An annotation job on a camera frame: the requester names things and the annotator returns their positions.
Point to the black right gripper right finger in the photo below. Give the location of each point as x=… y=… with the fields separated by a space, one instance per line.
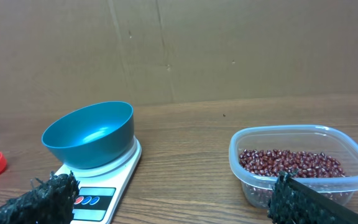
x=294 y=203

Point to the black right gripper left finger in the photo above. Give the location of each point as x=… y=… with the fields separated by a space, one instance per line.
x=49 y=203

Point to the white digital kitchen scale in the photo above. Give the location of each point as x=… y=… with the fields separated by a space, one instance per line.
x=102 y=188

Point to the teal blue bowl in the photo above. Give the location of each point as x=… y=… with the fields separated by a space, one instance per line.
x=92 y=136

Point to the red adzuki beans in container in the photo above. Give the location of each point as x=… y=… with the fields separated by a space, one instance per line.
x=302 y=164

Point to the clear plastic food container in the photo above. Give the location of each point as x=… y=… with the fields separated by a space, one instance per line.
x=310 y=138

